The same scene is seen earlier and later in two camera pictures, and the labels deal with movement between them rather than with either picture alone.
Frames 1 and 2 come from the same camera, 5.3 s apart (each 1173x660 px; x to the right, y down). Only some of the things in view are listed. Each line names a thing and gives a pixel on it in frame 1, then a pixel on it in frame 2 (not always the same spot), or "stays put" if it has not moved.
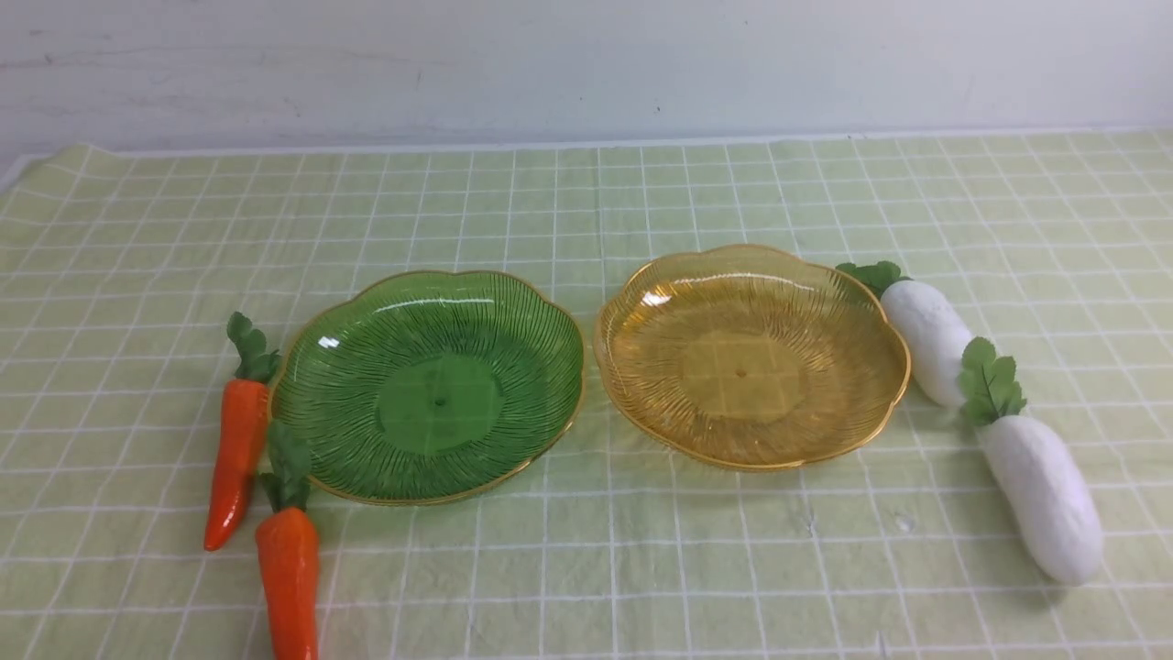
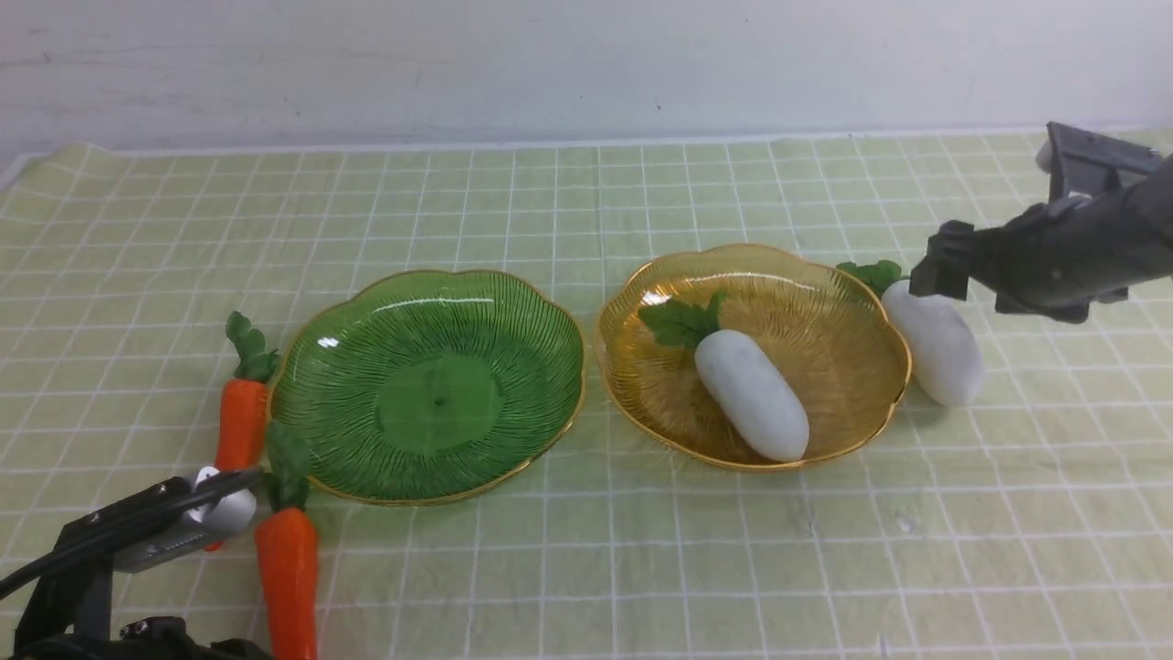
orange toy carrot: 287,544 stays put
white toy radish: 1037,472 → 736,373
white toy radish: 937,333 stays put
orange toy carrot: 244,431 stays put
